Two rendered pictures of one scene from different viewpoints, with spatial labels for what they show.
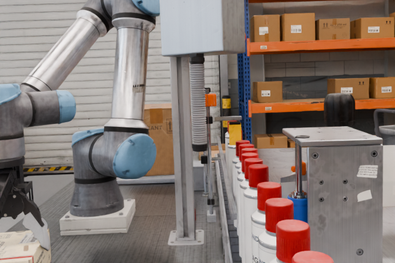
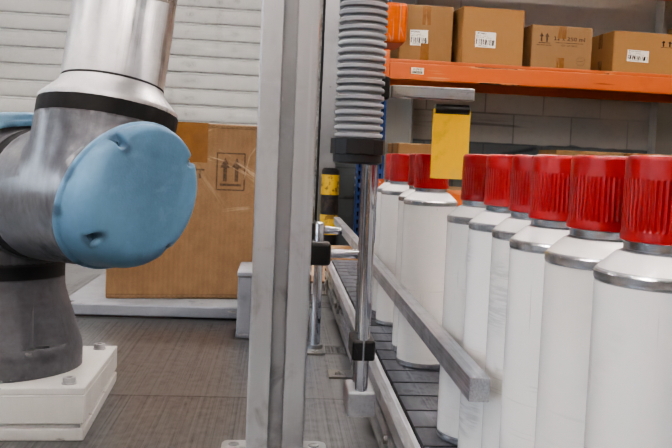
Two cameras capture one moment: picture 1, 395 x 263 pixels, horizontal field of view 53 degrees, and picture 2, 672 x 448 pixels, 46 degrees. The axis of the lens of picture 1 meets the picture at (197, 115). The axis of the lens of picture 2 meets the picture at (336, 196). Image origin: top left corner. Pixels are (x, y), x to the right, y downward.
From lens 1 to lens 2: 0.40 m
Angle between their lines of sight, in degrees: 6
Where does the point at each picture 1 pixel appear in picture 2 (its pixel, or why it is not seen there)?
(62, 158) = not seen: outside the picture
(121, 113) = (97, 56)
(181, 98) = (294, 15)
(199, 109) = (369, 16)
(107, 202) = (30, 344)
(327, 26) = (548, 41)
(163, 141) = (203, 209)
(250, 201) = (642, 304)
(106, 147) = (37, 157)
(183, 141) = (287, 154)
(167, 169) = (210, 285)
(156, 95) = not seen: hidden behind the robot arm
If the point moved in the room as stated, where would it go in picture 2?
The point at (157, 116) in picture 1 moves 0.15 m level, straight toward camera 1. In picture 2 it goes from (193, 143) to (195, 143)
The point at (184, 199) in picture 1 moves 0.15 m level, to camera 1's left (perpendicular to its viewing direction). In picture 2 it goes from (276, 341) to (79, 337)
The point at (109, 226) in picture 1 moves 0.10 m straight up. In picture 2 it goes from (28, 417) to (30, 299)
